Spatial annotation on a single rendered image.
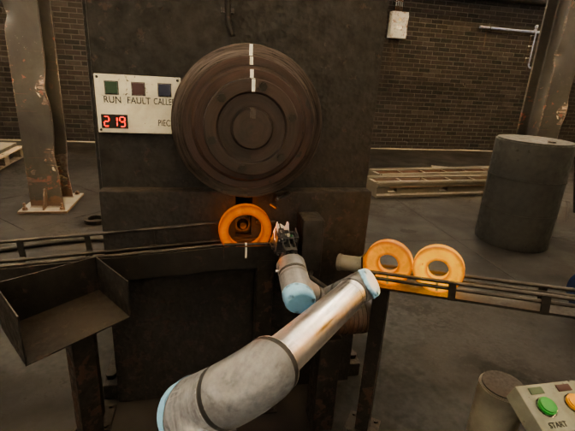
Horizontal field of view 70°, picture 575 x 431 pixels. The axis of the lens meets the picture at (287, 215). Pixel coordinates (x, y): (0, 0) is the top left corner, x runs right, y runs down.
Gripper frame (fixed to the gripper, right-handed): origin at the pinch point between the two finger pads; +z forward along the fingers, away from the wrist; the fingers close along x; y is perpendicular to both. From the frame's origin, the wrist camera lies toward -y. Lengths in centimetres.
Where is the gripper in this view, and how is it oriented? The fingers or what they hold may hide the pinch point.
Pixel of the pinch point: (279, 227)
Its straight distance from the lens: 147.5
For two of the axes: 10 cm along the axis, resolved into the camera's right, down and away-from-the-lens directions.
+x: -9.8, 0.1, -2.0
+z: -1.7, -6.1, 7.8
